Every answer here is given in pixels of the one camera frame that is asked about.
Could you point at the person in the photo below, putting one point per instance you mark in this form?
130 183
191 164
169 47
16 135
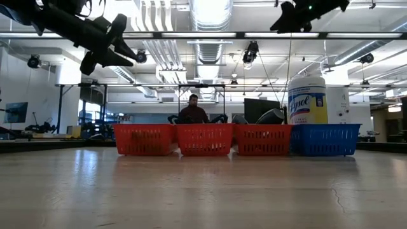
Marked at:
193 116

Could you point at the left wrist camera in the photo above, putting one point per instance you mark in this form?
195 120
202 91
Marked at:
88 65

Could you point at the white yellow wipes canister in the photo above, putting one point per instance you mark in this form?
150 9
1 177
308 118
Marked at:
306 105

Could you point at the yellow box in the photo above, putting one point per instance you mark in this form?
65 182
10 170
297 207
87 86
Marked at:
73 132

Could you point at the red plastic basket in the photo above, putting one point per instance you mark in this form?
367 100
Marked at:
203 128
262 128
143 128

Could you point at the dark grey toiletry bottle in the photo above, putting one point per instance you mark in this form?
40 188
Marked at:
239 120

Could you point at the blue screen monitor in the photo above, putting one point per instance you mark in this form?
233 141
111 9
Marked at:
16 111

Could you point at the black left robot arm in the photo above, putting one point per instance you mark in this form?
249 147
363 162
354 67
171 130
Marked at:
47 19

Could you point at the silver ventilation duct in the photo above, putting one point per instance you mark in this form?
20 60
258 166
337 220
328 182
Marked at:
210 54

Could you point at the black overhead crossbar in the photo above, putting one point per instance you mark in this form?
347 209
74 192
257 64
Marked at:
240 35

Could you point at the black ceiling spotlight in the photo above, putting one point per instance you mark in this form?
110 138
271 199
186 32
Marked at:
141 58
251 52
367 58
34 62

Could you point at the blue plastic basket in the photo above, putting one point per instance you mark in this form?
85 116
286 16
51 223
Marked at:
324 128

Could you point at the grey handheld vacuum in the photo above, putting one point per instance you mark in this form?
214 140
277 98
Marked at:
270 117

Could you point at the black monitor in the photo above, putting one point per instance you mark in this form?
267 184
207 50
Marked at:
254 109

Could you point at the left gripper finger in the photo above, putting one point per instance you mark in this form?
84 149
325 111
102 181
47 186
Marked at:
113 60
122 47

